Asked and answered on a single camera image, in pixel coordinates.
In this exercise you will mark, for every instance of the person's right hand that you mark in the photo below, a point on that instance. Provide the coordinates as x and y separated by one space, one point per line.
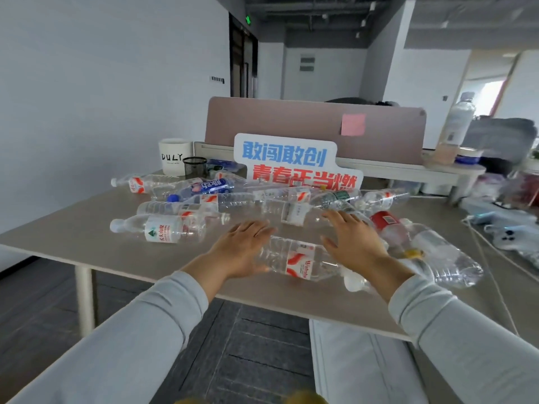
358 248

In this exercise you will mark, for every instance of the person's left hand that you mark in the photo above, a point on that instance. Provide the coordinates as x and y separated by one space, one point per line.
236 252

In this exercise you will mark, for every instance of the person's left thumb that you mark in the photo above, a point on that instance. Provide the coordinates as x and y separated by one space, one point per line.
260 271

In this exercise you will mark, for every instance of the person's right thumb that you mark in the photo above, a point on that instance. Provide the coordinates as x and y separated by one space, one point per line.
329 246

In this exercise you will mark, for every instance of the clear bottle red wave label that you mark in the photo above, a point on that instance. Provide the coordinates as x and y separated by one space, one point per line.
303 259

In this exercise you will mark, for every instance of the person's left forearm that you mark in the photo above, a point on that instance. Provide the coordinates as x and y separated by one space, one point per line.
126 340

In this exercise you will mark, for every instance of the person's right forearm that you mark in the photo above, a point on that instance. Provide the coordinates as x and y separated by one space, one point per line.
454 332

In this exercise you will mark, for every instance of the pile of empty plastic bottles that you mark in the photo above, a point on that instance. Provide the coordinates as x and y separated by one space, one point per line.
168 231

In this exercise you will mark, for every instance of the blue red white sign board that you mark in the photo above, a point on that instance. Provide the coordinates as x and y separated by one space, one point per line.
286 153

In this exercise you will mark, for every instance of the white desk riser shelf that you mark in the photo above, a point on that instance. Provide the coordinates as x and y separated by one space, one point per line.
404 169

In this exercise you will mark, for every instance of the blue plastic packet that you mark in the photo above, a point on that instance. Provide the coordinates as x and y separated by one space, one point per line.
225 167

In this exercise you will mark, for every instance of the black mesh pen cup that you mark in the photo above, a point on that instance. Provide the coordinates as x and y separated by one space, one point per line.
194 168

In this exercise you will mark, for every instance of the person's white trousers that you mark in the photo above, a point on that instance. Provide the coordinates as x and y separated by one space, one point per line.
362 366

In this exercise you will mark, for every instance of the pink sticky note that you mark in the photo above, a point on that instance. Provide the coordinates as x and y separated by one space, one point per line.
353 124

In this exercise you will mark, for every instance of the yellow soft object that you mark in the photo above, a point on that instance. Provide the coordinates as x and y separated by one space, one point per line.
303 398

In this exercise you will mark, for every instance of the pink desk divider panel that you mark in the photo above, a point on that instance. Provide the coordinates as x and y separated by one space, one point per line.
286 117

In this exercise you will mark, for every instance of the white mug black lettering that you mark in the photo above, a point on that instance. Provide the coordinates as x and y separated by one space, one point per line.
173 157

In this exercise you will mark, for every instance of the black chair back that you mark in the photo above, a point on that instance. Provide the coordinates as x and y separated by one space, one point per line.
362 101

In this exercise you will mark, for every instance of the blue white round container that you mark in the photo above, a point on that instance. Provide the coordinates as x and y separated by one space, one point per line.
468 156

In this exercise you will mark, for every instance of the tall upright water bottle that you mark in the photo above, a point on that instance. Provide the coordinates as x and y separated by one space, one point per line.
455 126

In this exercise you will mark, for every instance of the white table leg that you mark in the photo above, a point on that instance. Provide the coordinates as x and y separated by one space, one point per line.
85 298

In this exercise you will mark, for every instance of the white game controller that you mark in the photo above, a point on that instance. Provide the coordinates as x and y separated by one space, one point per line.
511 238

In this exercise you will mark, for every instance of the grey office chair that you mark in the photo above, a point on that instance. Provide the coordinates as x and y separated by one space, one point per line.
501 138

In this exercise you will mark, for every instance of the red packaged item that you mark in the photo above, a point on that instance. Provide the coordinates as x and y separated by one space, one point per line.
524 189

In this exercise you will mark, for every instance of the dark door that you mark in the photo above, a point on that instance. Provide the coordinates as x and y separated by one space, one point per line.
242 58

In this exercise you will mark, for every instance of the wall switch panel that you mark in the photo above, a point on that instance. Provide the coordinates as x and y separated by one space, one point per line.
217 80

